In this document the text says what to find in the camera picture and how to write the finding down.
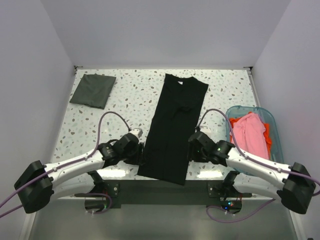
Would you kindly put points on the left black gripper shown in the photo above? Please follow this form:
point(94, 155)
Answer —
point(139, 149)

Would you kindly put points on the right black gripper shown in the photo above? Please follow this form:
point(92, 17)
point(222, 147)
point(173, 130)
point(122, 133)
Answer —
point(192, 155)

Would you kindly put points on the black t shirt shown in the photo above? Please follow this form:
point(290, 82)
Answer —
point(174, 121)

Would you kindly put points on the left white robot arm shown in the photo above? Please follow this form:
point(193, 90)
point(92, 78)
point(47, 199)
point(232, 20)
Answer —
point(41, 183)

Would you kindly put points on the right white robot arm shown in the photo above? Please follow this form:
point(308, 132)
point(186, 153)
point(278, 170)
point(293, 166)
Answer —
point(292, 185)

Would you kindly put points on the orange t shirt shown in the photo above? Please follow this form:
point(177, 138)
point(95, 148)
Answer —
point(267, 135)

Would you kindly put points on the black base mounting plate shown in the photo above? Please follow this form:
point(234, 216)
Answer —
point(156, 192)

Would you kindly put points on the teal plastic basket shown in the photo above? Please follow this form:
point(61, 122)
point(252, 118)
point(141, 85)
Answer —
point(271, 136)

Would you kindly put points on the pink t shirt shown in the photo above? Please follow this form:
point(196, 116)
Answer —
point(250, 135)

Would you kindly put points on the folded grey t shirt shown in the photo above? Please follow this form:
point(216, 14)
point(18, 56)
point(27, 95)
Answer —
point(93, 90)

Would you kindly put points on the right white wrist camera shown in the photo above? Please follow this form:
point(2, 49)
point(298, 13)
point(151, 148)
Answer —
point(204, 129)

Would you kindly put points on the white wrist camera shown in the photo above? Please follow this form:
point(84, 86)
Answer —
point(204, 129)
point(137, 132)

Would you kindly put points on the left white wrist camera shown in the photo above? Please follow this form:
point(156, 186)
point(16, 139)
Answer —
point(137, 132)

